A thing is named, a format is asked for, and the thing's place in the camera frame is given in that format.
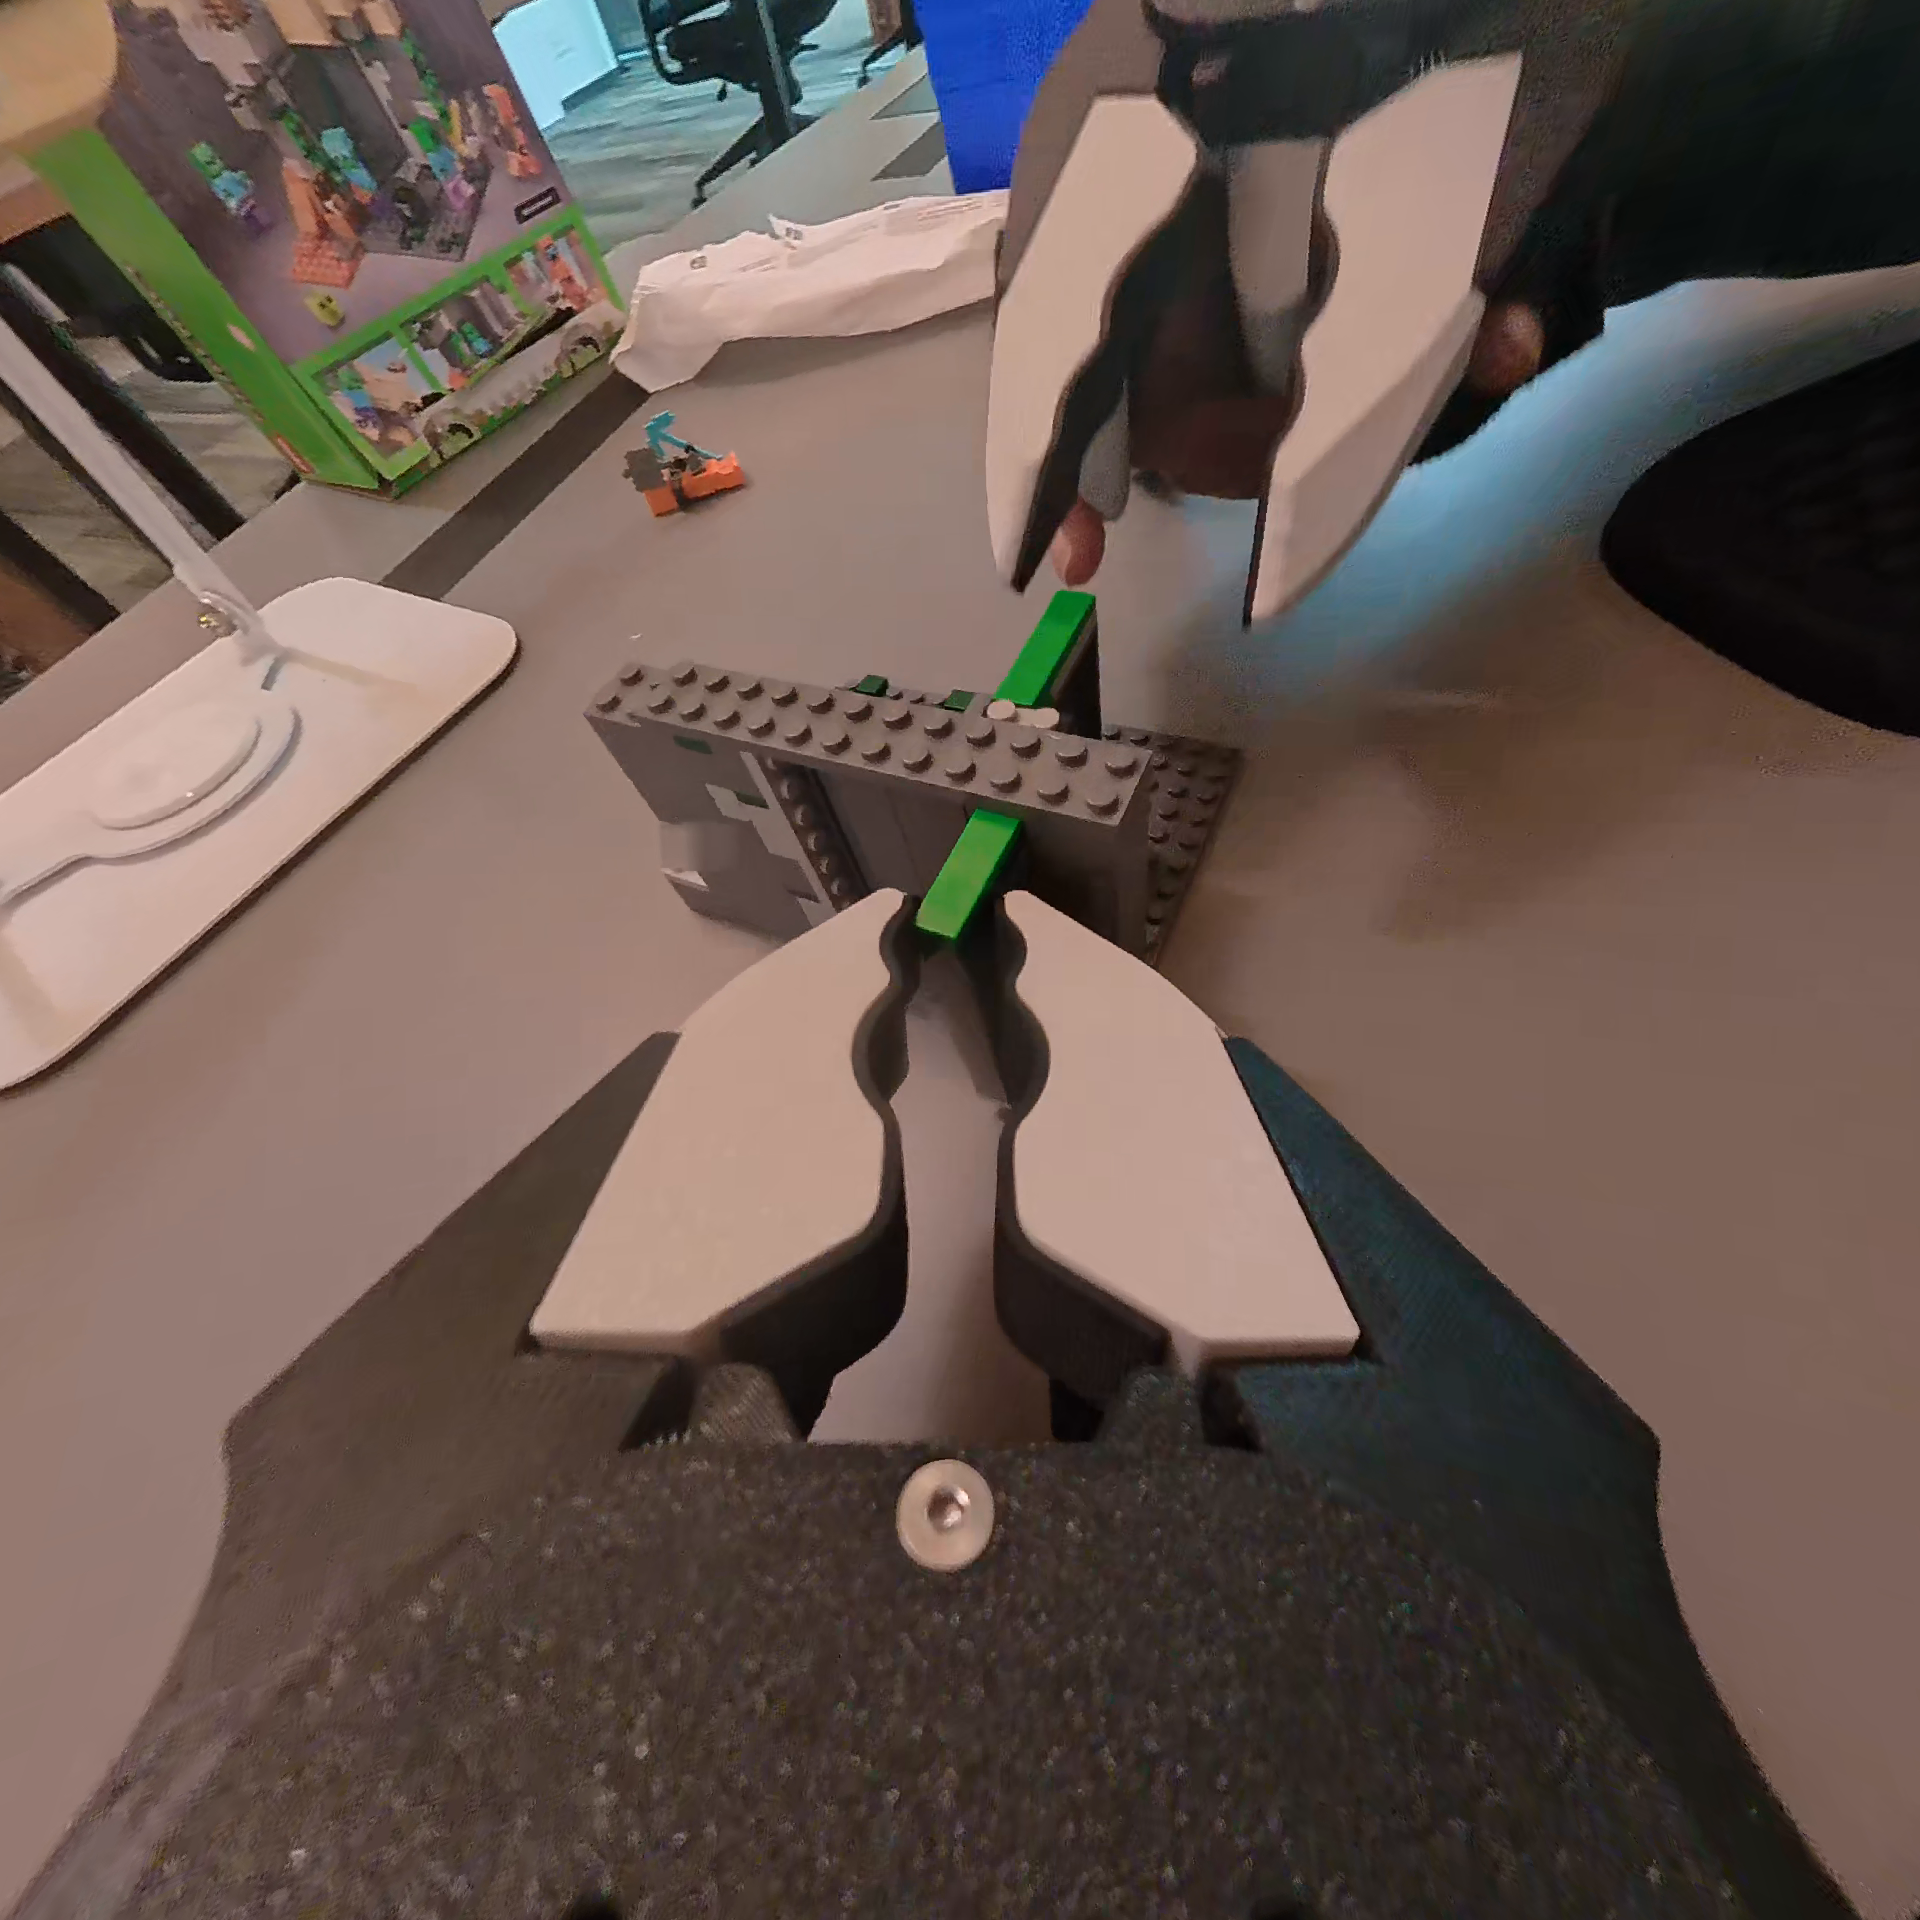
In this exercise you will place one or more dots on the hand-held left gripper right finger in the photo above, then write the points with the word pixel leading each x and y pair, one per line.
pixel 1172 1170

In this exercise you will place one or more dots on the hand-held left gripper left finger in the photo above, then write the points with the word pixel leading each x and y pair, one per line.
pixel 721 1170

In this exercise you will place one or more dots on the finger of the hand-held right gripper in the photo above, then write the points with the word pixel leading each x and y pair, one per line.
pixel 1396 300
pixel 1049 300

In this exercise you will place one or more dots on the grey brick wall model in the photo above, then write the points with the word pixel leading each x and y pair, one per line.
pixel 735 854

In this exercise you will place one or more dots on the green tile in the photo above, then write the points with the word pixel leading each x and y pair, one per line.
pixel 968 878
pixel 1049 645

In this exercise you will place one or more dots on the long dark grey studded plate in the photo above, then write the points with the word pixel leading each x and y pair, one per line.
pixel 839 742

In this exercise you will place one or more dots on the grey desk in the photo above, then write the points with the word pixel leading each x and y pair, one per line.
pixel 1501 1049

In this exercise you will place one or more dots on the black mesh desk chair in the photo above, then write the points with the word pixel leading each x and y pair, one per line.
pixel 1785 570

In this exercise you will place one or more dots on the person's right hand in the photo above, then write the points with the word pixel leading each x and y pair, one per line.
pixel 1185 421

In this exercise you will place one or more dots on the blue plastic bin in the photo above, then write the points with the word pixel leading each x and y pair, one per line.
pixel 991 90

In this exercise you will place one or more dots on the crumpled white paper bag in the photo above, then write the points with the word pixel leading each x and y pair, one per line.
pixel 809 292

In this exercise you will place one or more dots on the orange toy brick figure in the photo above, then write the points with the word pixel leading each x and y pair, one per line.
pixel 691 476

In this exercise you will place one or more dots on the black office chair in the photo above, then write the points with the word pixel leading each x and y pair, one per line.
pixel 704 37

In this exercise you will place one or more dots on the white adjustable book stand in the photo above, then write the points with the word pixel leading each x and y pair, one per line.
pixel 376 661

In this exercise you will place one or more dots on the green toy brick set box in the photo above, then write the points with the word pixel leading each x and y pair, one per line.
pixel 376 180

